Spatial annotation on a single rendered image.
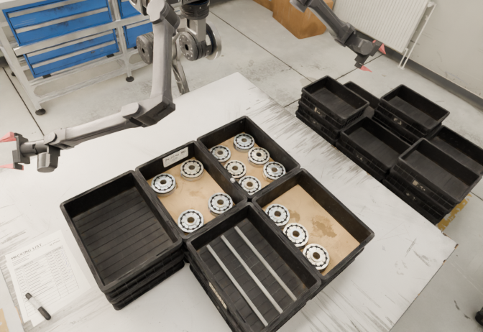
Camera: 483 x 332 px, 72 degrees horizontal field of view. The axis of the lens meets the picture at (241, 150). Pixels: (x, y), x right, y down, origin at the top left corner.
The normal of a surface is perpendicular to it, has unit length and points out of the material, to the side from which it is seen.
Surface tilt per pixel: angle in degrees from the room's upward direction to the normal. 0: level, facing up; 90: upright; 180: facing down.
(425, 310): 0
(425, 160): 0
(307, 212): 0
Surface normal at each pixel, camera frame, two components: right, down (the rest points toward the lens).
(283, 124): 0.07, -0.66
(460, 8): -0.77, 0.44
